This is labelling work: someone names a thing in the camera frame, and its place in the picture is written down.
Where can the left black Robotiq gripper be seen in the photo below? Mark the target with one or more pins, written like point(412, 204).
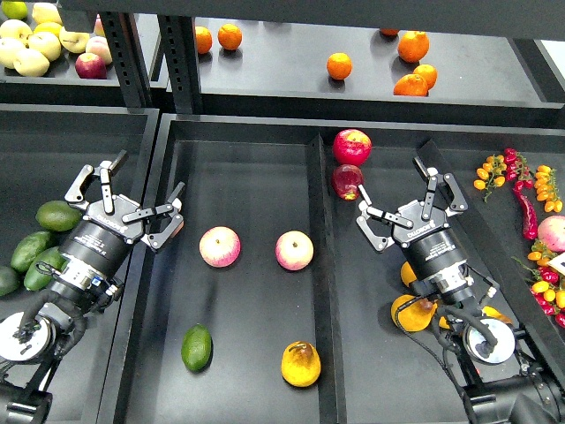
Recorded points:
point(110, 227)

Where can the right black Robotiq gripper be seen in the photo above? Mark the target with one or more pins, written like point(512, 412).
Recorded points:
point(431, 240)

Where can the green avocado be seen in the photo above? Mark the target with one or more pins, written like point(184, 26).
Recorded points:
point(196, 347)

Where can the yellow pear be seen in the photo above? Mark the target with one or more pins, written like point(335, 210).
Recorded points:
point(414, 317)
point(300, 364)

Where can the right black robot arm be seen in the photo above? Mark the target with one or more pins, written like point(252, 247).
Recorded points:
point(497, 381)

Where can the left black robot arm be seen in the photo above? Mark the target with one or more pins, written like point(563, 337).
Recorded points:
point(34, 341)

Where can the bright red apple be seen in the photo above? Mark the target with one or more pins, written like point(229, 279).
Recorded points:
point(352, 146)

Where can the left pink apple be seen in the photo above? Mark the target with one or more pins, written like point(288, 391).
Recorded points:
point(219, 247)

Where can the red chili pepper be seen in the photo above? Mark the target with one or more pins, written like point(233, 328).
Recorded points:
point(529, 220)

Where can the pink apple at right edge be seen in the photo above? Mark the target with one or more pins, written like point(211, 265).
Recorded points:
point(551, 233)

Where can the front orange on shelf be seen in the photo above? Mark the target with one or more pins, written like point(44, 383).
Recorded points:
point(411, 85)

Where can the dark red apple on shelf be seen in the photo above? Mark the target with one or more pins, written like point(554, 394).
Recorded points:
point(90, 66)

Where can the black centre tray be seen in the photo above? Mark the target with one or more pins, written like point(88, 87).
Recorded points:
point(262, 177)

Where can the large orange on shelf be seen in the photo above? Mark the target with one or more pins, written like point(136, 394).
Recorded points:
point(413, 46)

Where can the orange on shelf centre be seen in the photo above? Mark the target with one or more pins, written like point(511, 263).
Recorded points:
point(339, 66)

